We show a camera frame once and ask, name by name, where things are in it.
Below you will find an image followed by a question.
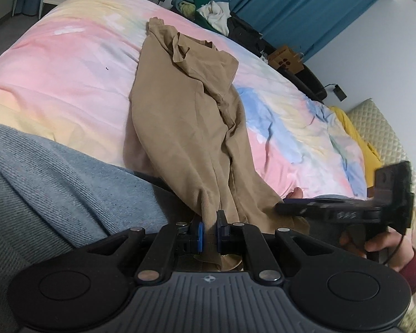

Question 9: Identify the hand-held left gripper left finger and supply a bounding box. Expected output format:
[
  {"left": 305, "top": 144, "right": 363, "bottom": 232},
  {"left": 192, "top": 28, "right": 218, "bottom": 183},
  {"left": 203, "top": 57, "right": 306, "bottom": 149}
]
[{"left": 86, "top": 221, "right": 205, "bottom": 284}]

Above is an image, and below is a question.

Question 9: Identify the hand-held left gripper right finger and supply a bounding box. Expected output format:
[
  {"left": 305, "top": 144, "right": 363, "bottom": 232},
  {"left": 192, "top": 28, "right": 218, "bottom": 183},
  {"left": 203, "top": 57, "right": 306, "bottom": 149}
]
[{"left": 216, "top": 210, "right": 334, "bottom": 282}]

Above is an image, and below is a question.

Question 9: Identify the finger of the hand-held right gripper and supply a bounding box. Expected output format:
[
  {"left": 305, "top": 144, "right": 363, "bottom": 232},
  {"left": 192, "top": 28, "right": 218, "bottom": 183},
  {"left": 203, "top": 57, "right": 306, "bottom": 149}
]
[{"left": 275, "top": 197, "right": 382, "bottom": 223}]

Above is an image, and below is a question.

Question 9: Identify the tan shirt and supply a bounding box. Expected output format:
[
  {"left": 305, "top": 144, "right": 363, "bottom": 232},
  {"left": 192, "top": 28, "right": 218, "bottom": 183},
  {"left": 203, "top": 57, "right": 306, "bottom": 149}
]
[{"left": 123, "top": 17, "right": 311, "bottom": 274}]

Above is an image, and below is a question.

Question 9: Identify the black clothes pile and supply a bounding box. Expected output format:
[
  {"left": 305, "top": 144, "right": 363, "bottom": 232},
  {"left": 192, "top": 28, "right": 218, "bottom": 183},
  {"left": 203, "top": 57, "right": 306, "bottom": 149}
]
[{"left": 226, "top": 13, "right": 275, "bottom": 60}]

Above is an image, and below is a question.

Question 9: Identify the person's right hand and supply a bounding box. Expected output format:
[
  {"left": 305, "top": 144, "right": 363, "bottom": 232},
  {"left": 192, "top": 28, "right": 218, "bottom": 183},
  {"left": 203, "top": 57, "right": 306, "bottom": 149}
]
[{"left": 363, "top": 228, "right": 416, "bottom": 273}]

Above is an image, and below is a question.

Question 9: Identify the beige quilted headboard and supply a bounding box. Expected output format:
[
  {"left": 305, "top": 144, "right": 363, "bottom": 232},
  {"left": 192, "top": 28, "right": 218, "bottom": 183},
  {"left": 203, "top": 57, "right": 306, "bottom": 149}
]
[{"left": 346, "top": 98, "right": 416, "bottom": 223}]

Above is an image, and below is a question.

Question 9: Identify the black power adapter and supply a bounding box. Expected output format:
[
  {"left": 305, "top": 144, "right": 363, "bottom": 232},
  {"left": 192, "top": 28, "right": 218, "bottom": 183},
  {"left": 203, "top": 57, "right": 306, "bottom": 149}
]
[{"left": 323, "top": 83, "right": 348, "bottom": 102}]

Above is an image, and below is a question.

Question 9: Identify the black chair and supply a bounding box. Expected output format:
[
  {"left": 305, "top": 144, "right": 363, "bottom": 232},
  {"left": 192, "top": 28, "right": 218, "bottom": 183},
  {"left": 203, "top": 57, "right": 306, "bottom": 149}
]
[{"left": 280, "top": 63, "right": 329, "bottom": 104}]

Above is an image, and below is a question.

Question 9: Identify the person's grey-blue knit sweater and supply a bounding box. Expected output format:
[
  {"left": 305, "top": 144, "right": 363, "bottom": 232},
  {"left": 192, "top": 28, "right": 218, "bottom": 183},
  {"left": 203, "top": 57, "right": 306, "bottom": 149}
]
[{"left": 0, "top": 121, "right": 202, "bottom": 333}]

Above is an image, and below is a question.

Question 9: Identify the brown cardboard box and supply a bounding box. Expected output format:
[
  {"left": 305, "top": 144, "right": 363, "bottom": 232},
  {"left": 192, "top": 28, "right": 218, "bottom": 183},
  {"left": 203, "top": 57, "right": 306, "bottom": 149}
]
[{"left": 267, "top": 45, "right": 306, "bottom": 74}]

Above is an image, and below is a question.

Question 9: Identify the pastel tie-dye bed blanket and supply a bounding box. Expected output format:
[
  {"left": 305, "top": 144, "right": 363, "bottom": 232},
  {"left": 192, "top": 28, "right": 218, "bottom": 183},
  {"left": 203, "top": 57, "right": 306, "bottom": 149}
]
[{"left": 0, "top": 0, "right": 369, "bottom": 200}]

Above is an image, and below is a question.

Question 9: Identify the white crumpled garment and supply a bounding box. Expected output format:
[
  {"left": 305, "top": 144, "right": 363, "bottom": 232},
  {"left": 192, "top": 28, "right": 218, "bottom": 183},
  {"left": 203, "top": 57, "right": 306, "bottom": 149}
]
[{"left": 196, "top": 1, "right": 232, "bottom": 36}]

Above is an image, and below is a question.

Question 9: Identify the green crumpled garment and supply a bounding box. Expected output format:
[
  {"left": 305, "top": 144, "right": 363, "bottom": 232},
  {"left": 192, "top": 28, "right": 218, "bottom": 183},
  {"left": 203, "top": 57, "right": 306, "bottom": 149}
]
[{"left": 171, "top": 0, "right": 213, "bottom": 26}]

